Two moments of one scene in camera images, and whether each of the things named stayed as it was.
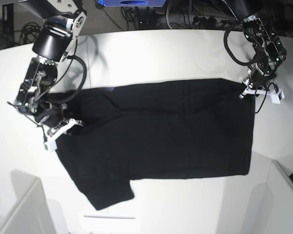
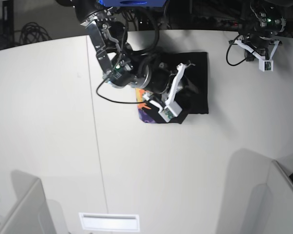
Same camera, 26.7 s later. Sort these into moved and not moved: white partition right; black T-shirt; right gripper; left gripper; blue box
Moved: left gripper; black T-shirt; right gripper
Not moved: blue box; white partition right
